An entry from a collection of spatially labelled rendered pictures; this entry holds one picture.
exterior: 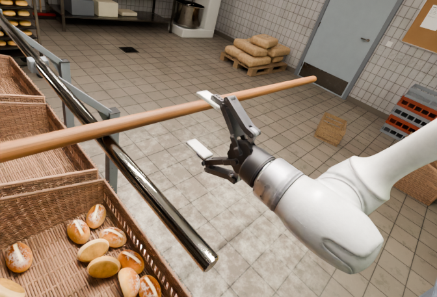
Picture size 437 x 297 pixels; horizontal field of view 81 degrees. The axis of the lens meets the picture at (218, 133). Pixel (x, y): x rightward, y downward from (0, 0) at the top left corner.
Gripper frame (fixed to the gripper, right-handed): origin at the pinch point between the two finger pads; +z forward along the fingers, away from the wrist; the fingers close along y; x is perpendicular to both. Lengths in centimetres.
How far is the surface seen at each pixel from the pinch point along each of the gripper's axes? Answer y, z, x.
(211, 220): 120, 26, 67
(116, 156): 2.7, -0.3, -20.0
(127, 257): 55, 6, -12
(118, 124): -0.4, 4.9, -17.0
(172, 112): -0.2, 4.9, -3.9
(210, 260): 2.4, -25.7, -19.1
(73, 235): 57, 24, -22
